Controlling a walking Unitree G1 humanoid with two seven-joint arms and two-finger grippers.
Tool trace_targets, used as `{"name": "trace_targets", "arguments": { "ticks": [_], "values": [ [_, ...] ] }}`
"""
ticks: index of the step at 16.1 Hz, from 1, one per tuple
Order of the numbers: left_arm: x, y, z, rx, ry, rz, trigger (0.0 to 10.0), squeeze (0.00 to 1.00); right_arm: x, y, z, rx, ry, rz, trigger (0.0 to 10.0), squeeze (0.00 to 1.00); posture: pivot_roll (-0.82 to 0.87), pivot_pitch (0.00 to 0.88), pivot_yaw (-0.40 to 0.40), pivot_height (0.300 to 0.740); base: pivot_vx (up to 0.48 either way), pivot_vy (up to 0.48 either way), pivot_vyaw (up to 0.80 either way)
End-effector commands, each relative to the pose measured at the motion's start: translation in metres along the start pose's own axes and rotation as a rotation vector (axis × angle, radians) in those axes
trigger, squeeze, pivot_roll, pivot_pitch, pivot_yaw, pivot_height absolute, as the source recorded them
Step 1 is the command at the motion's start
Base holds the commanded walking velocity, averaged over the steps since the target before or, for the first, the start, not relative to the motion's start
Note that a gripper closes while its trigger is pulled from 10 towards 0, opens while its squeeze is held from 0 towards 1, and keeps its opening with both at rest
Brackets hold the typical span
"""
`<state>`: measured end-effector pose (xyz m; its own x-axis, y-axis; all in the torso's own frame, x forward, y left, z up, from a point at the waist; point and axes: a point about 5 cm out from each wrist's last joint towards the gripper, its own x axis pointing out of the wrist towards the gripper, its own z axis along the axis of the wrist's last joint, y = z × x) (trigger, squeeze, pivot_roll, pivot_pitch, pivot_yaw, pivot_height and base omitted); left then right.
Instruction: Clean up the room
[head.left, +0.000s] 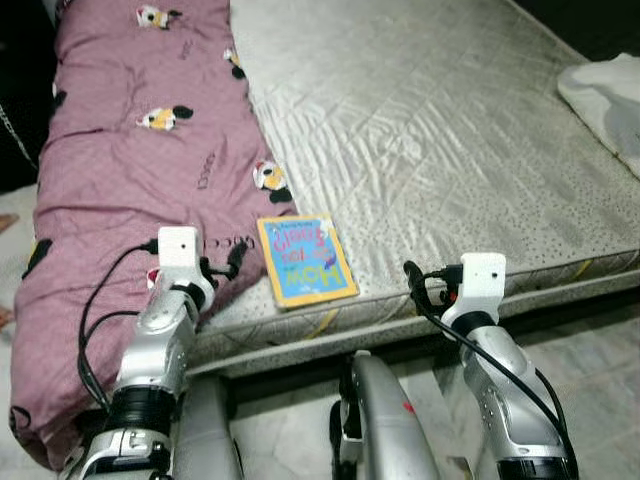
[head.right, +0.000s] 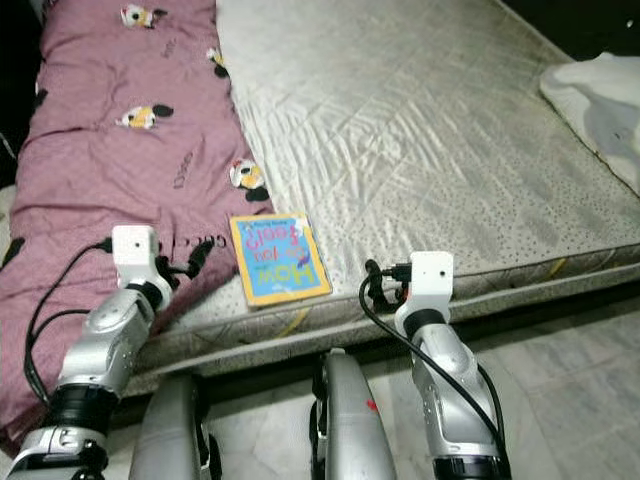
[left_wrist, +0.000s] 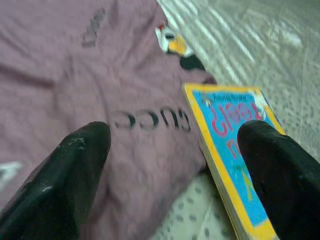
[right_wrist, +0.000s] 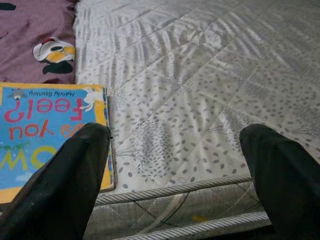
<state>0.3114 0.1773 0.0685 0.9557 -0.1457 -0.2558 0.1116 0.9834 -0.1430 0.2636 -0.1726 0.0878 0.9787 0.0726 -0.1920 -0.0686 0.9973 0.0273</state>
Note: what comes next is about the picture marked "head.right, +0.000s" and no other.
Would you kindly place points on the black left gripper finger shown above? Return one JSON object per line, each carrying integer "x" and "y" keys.
{"x": 201, "y": 257}

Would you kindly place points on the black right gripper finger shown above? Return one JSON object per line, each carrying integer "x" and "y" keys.
{"x": 371, "y": 280}

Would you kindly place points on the blue yellow children's book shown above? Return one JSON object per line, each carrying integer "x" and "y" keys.
{"x": 278, "y": 260}

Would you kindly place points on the white pillow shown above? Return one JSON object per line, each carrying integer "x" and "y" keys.
{"x": 600, "y": 115}

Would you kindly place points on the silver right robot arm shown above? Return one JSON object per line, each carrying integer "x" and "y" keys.
{"x": 455, "y": 400}

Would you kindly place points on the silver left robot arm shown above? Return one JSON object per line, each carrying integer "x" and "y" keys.
{"x": 110, "y": 350}

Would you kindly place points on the pink cartoon print blanket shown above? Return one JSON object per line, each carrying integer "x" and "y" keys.
{"x": 110, "y": 180}

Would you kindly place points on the grey right robot leg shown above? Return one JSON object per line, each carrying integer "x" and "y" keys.
{"x": 355, "y": 430}

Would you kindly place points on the grey robot leg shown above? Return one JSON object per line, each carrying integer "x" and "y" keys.
{"x": 170, "y": 440}
{"x": 355, "y": 430}

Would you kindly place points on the grey quilted mattress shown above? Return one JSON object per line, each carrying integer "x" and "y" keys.
{"x": 410, "y": 130}

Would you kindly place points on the grey left robot leg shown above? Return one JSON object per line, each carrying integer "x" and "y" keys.
{"x": 170, "y": 440}

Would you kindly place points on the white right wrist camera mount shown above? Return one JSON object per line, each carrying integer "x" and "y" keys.
{"x": 428, "y": 283}

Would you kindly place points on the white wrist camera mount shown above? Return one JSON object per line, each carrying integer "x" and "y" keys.
{"x": 428, "y": 283}
{"x": 135, "y": 253}

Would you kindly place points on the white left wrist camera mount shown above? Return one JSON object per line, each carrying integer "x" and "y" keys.
{"x": 135, "y": 253}

